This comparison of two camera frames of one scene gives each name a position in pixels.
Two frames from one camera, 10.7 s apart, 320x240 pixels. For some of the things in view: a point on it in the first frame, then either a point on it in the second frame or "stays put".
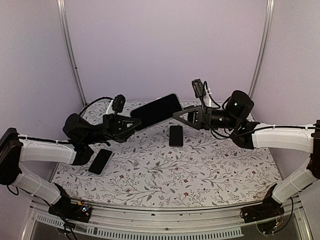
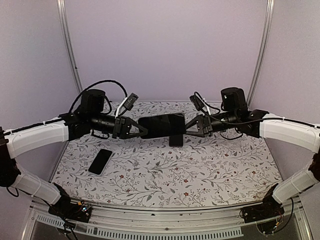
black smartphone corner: [157, 110] -> [163, 125]
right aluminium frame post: [261, 61] stays put
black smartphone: [176, 136] stays put
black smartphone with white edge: [100, 162] stays put
